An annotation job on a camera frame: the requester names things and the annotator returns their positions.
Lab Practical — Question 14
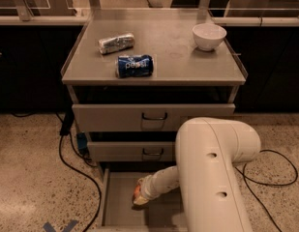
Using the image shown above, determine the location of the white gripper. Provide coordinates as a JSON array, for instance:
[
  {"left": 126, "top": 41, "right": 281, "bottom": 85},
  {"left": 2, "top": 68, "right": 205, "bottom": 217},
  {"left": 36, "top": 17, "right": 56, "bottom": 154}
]
[{"left": 133, "top": 175, "right": 161, "bottom": 206}]

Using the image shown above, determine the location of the red apple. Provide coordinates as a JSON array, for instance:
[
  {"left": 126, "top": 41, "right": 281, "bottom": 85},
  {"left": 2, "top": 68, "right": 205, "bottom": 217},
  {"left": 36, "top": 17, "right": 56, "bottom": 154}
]
[{"left": 133, "top": 185, "right": 140, "bottom": 199}]

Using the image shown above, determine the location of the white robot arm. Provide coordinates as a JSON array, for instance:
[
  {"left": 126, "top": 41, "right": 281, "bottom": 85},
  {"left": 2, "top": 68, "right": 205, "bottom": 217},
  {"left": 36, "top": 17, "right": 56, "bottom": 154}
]
[{"left": 133, "top": 117, "right": 261, "bottom": 232}]

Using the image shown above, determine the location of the open bottom drawer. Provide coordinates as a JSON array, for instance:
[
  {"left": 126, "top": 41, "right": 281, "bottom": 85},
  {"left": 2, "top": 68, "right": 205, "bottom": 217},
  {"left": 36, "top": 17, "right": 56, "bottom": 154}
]
[{"left": 99, "top": 168, "right": 188, "bottom": 232}]

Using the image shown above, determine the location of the middle drawer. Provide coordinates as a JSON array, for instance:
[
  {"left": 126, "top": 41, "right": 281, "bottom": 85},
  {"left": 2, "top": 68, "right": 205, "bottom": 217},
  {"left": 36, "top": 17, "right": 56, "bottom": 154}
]
[{"left": 87, "top": 141, "right": 177, "bottom": 162}]

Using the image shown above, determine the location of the top drawer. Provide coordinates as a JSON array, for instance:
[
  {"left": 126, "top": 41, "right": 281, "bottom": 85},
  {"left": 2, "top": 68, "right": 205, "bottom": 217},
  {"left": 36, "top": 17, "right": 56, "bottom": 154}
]
[{"left": 73, "top": 103, "right": 235, "bottom": 132}]

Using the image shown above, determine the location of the grey drawer cabinet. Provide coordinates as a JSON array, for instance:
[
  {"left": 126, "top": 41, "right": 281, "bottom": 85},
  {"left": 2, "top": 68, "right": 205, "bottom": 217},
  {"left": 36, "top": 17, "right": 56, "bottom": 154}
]
[{"left": 60, "top": 8, "right": 249, "bottom": 232}]

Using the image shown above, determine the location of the dark background counter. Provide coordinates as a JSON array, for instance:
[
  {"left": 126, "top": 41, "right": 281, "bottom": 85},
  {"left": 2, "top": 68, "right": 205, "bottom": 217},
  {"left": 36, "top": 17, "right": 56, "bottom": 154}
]
[{"left": 0, "top": 7, "right": 299, "bottom": 114}]

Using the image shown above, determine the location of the blue power adapter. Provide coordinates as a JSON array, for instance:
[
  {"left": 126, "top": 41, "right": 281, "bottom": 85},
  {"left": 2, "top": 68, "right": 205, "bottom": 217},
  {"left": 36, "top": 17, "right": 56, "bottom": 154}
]
[{"left": 76, "top": 132, "right": 88, "bottom": 156}]

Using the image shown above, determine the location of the blue pepsi can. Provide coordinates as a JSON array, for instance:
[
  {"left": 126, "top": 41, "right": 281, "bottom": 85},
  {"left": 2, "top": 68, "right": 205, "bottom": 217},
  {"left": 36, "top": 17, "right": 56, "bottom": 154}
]
[{"left": 116, "top": 55, "right": 154, "bottom": 78}]

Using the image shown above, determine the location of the white ceramic bowl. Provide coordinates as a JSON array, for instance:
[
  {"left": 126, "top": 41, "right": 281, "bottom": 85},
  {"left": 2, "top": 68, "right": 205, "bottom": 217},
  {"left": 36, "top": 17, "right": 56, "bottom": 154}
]
[{"left": 192, "top": 23, "right": 226, "bottom": 51}]

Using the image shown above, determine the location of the black cable left floor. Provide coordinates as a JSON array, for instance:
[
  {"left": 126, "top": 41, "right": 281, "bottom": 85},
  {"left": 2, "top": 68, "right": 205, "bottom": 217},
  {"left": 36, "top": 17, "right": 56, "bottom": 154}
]
[{"left": 55, "top": 112, "right": 103, "bottom": 232}]

